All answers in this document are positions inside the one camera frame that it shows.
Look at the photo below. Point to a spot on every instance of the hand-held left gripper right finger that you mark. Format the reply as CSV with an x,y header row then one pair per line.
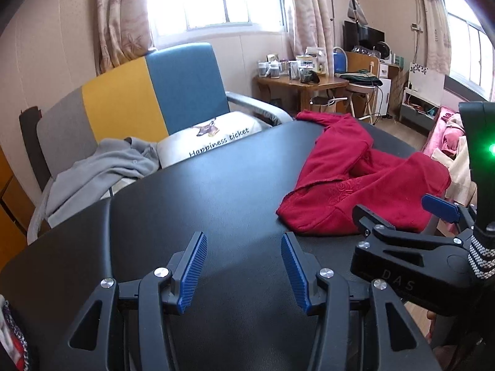
x,y
296,274

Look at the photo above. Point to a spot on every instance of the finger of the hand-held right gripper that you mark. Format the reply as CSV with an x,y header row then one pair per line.
x,y
439,206
367,216

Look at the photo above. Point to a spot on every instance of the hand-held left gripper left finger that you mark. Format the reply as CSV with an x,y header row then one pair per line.
x,y
191,274

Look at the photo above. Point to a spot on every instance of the red sweater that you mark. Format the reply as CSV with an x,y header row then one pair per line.
x,y
348,185

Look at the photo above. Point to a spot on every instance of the dark green clothes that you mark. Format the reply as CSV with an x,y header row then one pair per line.
x,y
359,77

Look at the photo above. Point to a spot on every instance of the pink bedding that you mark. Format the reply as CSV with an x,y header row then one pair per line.
x,y
444,131

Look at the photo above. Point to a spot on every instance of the white flower-print shelf unit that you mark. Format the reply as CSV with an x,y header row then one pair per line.
x,y
425,85

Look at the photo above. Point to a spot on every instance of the patterned beige curtain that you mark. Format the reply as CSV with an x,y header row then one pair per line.
x,y
309,15
437,27
123,19

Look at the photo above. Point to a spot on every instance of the white folding chair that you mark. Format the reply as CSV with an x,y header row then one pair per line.
x,y
361,89

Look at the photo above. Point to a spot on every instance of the wooden computer desk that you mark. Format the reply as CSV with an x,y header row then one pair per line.
x,y
363,63

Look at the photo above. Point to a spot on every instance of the grey garment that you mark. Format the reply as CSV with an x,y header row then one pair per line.
x,y
89,177

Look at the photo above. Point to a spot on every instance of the white printed cushion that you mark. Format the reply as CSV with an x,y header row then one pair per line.
x,y
216,135

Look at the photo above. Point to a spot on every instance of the black monitor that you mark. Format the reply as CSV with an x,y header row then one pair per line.
x,y
355,34

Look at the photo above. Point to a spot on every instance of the group of glass jars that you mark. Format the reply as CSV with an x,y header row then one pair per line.
x,y
270,70

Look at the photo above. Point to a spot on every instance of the hanging grey bag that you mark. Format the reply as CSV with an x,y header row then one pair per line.
x,y
355,7

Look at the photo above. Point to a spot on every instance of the grey yellow blue sofa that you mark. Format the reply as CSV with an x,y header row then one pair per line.
x,y
185,85

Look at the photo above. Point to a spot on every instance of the patterned knit garment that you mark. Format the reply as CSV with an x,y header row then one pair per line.
x,y
11,340

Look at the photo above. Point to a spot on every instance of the metal stand pole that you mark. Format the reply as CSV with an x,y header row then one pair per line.
x,y
331,15

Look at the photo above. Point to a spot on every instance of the orange wooden cabinet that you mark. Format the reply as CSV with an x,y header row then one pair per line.
x,y
9,201

